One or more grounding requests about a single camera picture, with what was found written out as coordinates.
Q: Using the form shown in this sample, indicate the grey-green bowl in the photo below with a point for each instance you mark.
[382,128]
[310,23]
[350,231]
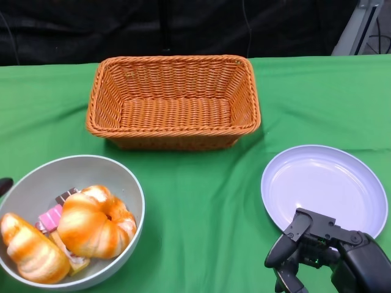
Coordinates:
[76,172]

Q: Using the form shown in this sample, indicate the green tablecloth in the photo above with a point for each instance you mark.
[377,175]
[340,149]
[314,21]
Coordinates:
[198,213]

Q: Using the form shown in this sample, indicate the long twisted bread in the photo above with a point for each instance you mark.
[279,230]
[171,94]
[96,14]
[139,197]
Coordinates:
[33,250]

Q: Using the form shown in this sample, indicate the grey metal frame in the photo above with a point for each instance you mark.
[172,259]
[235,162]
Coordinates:
[351,33]

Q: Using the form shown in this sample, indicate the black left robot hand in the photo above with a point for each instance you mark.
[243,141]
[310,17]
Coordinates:
[5,184]

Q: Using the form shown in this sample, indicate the chocolate striped cake slice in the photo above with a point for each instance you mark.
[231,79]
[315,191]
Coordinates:
[65,196]

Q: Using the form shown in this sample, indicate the black backdrop curtain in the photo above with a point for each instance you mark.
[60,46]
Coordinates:
[91,30]

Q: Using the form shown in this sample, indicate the lavender plate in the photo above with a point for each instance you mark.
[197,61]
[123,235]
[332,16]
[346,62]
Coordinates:
[317,186]

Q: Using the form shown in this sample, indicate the small pink cake slice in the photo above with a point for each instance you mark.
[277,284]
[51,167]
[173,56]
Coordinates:
[50,218]

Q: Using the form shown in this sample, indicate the round pumpkin-shaped bread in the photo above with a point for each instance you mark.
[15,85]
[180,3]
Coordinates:
[94,226]

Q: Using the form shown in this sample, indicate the yellow cake slice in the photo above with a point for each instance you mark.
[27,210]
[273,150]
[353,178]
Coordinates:
[80,265]

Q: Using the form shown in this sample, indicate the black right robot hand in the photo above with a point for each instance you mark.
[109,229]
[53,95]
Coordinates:
[360,262]

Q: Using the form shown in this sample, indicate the orange wicker basket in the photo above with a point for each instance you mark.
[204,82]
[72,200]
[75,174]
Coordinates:
[177,113]

